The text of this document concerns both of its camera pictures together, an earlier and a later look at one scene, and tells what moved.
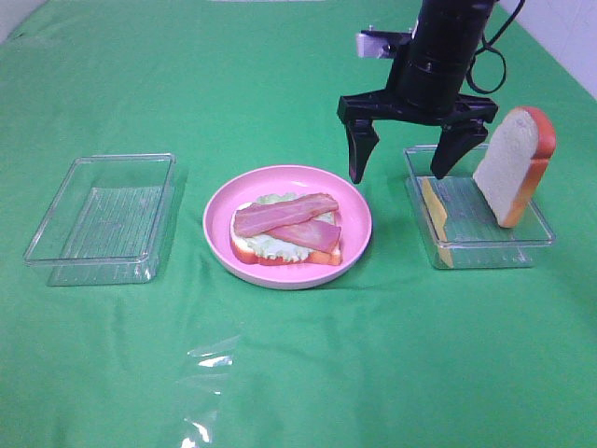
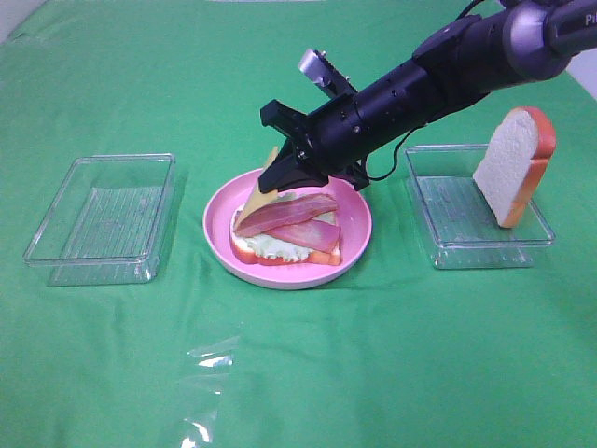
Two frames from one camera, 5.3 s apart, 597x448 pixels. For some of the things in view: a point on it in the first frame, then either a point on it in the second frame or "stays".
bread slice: x=244 y=253 stays
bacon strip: x=265 y=217 stays
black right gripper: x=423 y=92 to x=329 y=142
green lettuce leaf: x=277 y=247 stays
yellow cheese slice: x=438 y=215 to x=263 y=199
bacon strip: x=317 y=234 stays
